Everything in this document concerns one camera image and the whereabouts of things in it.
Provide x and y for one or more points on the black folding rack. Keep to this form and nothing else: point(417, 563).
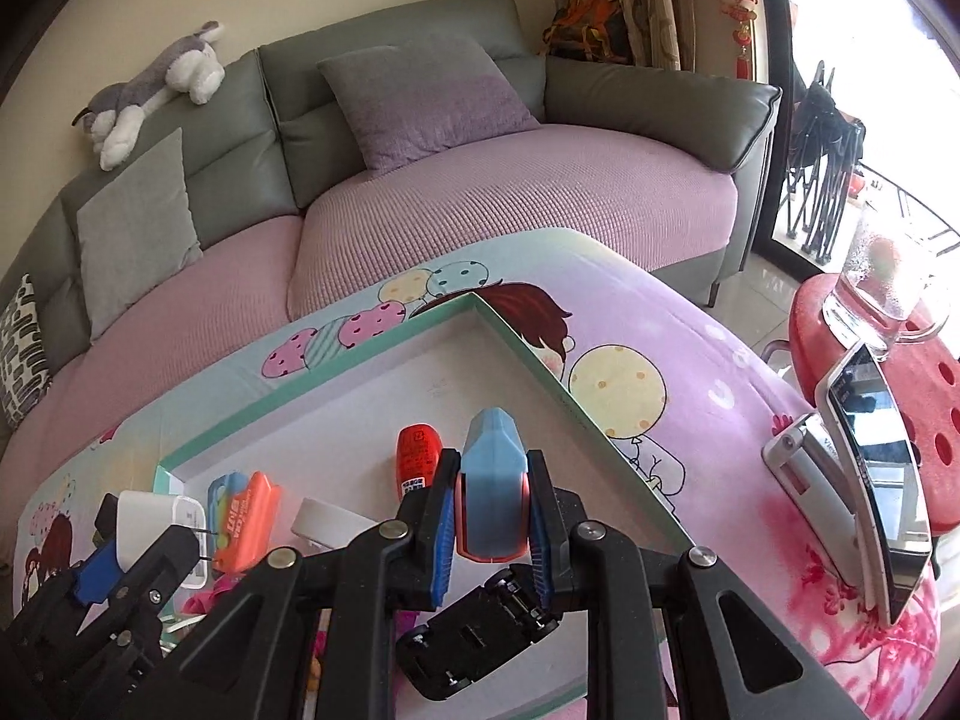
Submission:
point(824, 149)

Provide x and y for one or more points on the grey sofa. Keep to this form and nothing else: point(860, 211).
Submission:
point(273, 139)

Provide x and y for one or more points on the cartoon couple printed cloth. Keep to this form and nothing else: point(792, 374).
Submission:
point(686, 403)

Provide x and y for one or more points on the grey purple cushion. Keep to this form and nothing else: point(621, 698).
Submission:
point(405, 103)

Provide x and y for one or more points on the clear glass mug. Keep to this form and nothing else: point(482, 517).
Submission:
point(884, 294)

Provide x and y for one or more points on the blue eraser pack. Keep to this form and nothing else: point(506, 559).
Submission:
point(218, 498)

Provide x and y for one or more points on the grey centre cushion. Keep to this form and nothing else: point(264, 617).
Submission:
point(136, 233)

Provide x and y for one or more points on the white tape roll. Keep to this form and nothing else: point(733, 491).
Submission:
point(327, 526)

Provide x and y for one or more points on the teal cardboard box tray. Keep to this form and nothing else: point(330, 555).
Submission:
point(329, 434)

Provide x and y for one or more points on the white charger block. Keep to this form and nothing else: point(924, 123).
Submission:
point(144, 517)

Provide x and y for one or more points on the red cylinder tube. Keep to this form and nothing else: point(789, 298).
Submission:
point(416, 457)

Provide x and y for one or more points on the orange bag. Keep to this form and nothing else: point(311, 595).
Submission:
point(590, 30)

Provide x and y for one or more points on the pink sofa seat cover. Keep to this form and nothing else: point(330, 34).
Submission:
point(654, 204)

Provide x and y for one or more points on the red plastic stool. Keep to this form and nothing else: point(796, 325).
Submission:
point(924, 380)

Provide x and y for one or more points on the blue coral stapler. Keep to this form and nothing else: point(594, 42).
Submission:
point(491, 490)

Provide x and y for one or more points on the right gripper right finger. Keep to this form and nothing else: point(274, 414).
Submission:
point(553, 513)

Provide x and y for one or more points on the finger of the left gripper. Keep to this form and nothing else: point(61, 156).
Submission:
point(97, 576)

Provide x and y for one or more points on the husky plush toy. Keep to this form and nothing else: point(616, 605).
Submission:
point(113, 118)

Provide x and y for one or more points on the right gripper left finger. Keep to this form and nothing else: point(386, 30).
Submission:
point(433, 543)

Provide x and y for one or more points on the black toy car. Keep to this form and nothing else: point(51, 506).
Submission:
point(476, 635)

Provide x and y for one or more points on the black white patterned cushion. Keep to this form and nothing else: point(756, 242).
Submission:
point(25, 372)

